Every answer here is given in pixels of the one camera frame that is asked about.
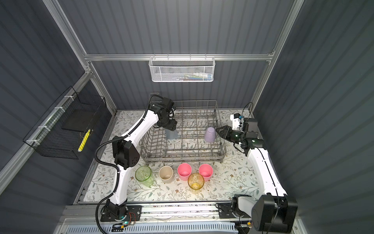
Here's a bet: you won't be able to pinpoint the blue transparent cup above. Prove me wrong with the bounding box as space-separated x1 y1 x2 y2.
164 129 178 140

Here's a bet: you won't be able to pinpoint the lilac plastic cup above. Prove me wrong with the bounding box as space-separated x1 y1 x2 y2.
204 127 216 143

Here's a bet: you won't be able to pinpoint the pink plastic cup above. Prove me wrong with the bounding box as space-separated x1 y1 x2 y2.
177 163 192 181
199 164 214 181

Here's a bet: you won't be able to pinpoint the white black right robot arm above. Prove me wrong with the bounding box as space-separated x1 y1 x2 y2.
216 113 298 234

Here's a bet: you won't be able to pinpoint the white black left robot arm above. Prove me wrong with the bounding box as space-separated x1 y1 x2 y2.
105 95 177 220

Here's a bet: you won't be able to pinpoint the beige plastic cup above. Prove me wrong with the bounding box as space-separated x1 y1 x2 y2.
158 166 174 183

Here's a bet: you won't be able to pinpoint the yellow transparent cup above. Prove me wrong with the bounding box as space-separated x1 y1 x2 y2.
188 173 205 194

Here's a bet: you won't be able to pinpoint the green transparent cup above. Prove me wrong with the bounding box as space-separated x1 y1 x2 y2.
135 166 154 187

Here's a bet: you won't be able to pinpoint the items in white basket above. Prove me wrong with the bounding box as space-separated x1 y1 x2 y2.
173 72 213 82

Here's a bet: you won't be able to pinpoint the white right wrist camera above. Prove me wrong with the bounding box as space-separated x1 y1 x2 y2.
230 113 244 131

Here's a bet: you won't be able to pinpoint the grey wire dish rack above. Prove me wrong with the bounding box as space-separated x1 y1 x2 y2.
139 99 227 164

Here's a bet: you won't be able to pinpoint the white mesh wall basket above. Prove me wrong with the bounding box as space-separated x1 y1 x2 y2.
149 57 216 83

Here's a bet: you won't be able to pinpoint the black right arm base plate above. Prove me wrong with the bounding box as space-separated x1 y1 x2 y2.
215 203 250 219

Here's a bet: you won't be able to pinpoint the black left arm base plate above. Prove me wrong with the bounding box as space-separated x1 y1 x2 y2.
99 204 142 222

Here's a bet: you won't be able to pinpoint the black wire wall basket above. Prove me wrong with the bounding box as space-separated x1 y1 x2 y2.
23 87 107 160

